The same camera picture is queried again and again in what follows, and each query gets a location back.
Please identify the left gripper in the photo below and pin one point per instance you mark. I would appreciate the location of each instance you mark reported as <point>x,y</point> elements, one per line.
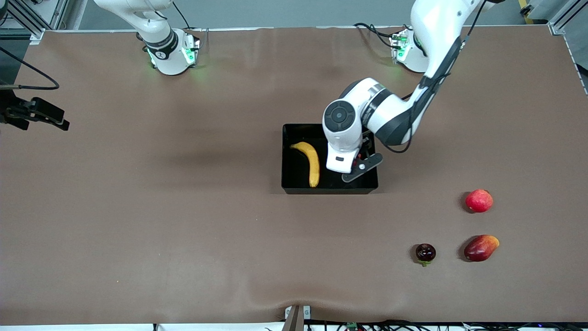
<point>368,142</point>

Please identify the yellow banana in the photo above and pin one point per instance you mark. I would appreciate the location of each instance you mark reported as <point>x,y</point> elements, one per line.
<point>313,163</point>

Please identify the black rectangular plastic box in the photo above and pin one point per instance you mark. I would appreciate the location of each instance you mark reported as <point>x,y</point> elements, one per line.
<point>298,177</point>

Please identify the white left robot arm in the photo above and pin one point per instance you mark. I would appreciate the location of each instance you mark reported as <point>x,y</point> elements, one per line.
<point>436,27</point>

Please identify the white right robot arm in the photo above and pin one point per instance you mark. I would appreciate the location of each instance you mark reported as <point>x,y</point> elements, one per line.
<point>167,50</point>

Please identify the dark purple mangosteen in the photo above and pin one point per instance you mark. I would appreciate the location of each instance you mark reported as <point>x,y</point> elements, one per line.
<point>425,253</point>

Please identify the red yellow mango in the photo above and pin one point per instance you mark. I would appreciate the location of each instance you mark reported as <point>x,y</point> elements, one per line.
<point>480,248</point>

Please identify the aluminium frame profile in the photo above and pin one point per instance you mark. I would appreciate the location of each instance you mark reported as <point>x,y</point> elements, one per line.
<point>562,23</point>
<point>36,34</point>

